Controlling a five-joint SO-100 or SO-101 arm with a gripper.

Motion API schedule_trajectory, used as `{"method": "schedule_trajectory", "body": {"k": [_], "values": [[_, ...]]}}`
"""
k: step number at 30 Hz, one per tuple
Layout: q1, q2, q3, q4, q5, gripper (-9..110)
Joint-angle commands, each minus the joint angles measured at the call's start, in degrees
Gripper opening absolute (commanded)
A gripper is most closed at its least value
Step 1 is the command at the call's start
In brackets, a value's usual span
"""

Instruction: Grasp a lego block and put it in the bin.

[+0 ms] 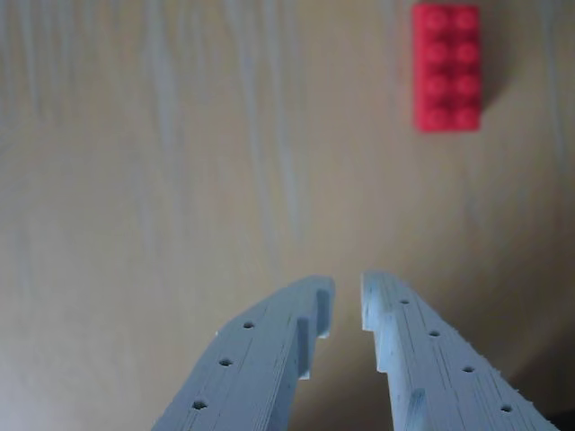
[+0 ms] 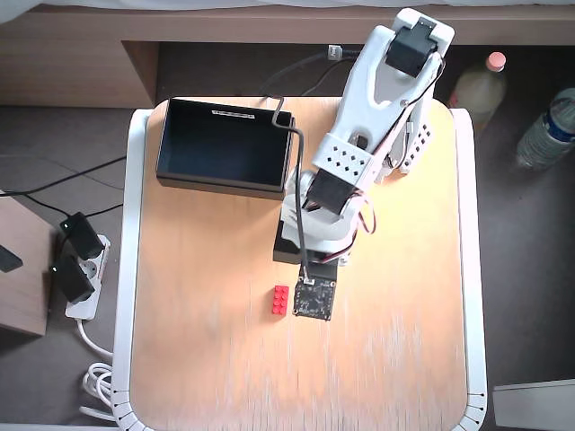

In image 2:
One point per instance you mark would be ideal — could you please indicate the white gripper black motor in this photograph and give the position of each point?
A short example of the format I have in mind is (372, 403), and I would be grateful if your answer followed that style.
(285, 250)

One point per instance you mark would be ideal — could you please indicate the red lego block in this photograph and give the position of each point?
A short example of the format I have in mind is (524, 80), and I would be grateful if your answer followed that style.
(280, 301)

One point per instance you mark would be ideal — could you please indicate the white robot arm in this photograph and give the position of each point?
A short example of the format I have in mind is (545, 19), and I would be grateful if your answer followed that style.
(359, 116)

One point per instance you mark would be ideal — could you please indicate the black cardboard box bin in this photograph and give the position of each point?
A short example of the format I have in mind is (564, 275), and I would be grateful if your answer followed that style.
(224, 143)

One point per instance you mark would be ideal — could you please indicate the white label strip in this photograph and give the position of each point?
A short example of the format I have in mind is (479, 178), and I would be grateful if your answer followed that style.
(232, 113)

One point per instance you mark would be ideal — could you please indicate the yellow juice bottle pink cap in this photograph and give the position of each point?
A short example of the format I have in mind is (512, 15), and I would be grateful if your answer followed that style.
(478, 90)

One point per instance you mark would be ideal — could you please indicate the black power adapter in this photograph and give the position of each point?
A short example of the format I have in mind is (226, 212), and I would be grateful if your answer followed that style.
(72, 278)
(83, 235)

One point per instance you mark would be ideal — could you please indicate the clear plastic water bottle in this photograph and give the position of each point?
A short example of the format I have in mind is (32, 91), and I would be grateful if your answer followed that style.
(543, 132)

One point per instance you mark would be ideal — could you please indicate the white power strip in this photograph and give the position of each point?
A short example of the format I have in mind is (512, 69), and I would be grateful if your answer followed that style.
(83, 310)

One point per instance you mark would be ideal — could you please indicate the white box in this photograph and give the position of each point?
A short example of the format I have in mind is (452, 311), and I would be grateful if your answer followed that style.
(539, 406)

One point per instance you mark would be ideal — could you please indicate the brown wooden box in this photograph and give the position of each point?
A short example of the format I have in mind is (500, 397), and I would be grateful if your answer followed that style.
(22, 292)

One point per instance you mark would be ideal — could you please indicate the flat black device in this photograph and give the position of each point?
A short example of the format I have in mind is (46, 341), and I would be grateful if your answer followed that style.
(6, 260)

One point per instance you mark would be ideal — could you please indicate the white bed sheet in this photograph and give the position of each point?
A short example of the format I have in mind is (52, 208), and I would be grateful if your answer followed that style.
(13, 9)

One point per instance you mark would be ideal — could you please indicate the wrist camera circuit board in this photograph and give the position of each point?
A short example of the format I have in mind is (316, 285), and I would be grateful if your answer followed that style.
(314, 298)

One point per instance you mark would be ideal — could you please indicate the white table frame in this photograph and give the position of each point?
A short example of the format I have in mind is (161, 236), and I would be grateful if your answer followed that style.
(128, 224)

